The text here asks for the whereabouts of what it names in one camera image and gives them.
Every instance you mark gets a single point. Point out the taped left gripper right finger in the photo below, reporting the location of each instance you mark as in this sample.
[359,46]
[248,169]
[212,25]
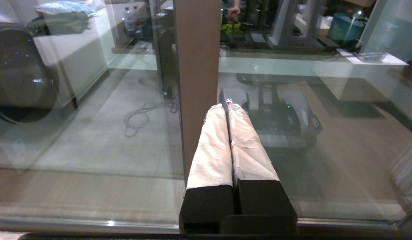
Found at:
[250,156]

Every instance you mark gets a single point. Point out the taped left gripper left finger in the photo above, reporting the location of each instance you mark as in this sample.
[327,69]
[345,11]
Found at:
[212,156]

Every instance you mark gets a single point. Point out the brown framed sliding glass door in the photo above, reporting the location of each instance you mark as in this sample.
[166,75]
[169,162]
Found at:
[342,140]

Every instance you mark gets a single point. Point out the brown framed fixed glass panel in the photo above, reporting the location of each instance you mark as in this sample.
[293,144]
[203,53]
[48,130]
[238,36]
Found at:
[196,66]

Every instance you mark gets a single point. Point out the dark washing machine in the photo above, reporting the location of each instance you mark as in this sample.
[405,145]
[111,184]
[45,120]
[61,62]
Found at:
[19,73]

